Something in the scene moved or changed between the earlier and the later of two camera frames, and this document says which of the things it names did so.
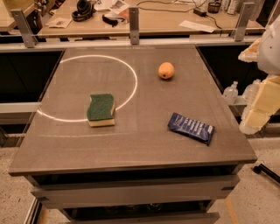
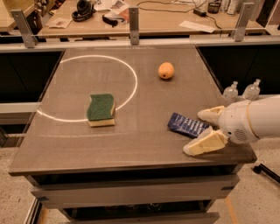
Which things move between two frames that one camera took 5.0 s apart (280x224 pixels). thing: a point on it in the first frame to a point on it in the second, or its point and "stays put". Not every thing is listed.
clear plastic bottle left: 231,93 stays put
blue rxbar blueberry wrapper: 192,128 stays put
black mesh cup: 213,7 stays put
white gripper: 270,50 to 235,121
